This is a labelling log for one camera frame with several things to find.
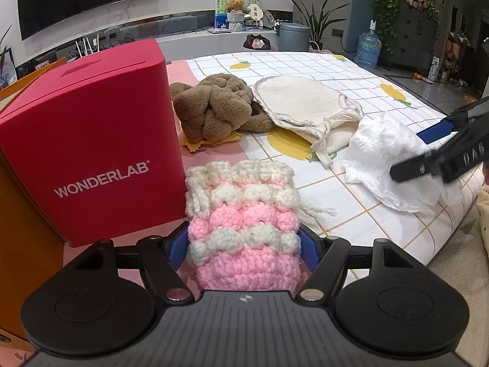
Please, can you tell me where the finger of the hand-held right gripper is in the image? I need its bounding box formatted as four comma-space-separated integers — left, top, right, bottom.
390, 117, 489, 184
416, 97, 489, 144

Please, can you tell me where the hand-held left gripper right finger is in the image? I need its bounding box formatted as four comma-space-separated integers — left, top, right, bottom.
296, 224, 421, 302

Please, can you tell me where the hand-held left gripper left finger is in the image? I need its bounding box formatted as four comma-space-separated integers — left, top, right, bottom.
72, 222, 195, 302

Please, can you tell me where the white plastic bag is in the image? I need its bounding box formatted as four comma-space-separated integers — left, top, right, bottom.
341, 112, 465, 215

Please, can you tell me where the pink and cream crochet pouch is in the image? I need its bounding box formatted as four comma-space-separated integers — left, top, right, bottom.
184, 160, 337, 295

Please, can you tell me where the brown knotted plush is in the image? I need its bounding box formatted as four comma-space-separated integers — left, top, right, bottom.
169, 73, 276, 144

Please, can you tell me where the orange cardboard box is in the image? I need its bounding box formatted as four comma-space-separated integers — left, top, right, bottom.
0, 57, 67, 348

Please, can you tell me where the cluttered dark shelf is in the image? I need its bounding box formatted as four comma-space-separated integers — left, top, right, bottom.
445, 27, 489, 96

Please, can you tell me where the lemon checked printed blanket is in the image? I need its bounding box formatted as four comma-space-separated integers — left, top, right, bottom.
63, 50, 484, 287

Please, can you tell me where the cream dotted garment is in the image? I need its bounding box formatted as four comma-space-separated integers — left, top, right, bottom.
476, 183, 489, 272

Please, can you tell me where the dark cabinet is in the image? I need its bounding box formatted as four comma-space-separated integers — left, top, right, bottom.
390, 0, 440, 71

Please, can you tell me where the blue water bottle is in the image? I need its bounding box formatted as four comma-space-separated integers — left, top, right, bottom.
355, 19, 383, 69

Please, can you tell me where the cream bath mitt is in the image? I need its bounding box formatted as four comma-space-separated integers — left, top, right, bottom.
252, 75, 364, 169

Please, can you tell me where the ivy plant on cabinet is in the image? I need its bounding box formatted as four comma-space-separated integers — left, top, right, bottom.
361, 0, 440, 54

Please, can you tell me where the red cube box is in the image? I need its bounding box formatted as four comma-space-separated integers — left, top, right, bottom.
0, 38, 188, 248

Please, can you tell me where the long-leaved potted plant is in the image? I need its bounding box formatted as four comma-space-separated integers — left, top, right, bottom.
287, 0, 350, 52

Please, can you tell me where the grey trash bin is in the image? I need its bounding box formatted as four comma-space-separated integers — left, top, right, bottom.
279, 23, 311, 52

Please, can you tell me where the pink bin with black bag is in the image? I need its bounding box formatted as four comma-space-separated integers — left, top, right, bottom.
244, 34, 273, 51

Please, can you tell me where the white television console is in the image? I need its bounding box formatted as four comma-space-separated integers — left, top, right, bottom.
0, 9, 285, 85

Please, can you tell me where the white router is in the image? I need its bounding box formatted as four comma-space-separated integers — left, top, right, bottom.
75, 34, 101, 58

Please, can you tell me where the black wall television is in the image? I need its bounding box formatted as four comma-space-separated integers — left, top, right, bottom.
16, 0, 162, 41

